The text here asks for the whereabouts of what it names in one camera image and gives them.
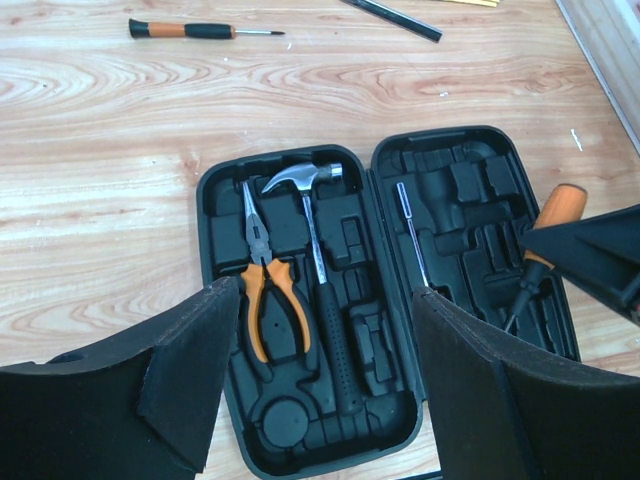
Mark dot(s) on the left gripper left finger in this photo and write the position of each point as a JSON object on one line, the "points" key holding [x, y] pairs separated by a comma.
{"points": [[139, 404]]}

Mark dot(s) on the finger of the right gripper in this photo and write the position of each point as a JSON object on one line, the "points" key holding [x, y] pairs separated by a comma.
{"points": [[599, 255]]}

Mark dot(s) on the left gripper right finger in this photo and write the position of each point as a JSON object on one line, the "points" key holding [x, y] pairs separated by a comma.
{"points": [[502, 408]]}

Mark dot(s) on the black plastic tool case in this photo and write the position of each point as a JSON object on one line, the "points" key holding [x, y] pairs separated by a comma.
{"points": [[472, 202]]}

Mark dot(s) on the orange needle nose pliers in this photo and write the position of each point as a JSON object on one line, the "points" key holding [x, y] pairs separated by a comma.
{"points": [[264, 267]]}

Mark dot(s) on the black handled screwdriver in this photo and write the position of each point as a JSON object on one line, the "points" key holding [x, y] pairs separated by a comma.
{"points": [[408, 216]]}

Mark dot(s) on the claw hammer black grip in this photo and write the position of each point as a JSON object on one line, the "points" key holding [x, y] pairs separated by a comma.
{"points": [[304, 177]]}

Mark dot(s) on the small black precision screwdriver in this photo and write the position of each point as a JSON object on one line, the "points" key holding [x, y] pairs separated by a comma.
{"points": [[209, 31]]}

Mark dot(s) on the wooden clothes rack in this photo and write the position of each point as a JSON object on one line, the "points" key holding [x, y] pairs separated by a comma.
{"points": [[608, 34]]}

